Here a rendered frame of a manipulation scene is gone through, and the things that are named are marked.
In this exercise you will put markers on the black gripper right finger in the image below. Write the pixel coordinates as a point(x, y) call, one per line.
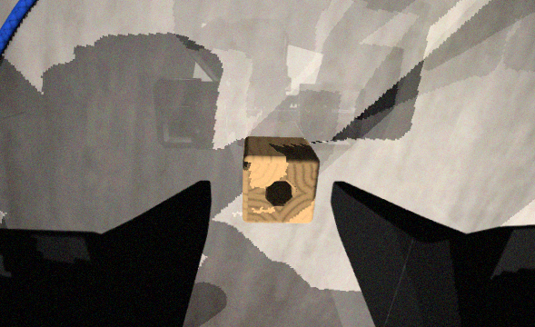
point(414, 272)

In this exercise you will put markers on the brown wooden block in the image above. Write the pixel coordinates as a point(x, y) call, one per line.
point(280, 177)

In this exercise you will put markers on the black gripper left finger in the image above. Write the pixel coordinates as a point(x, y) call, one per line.
point(139, 274)

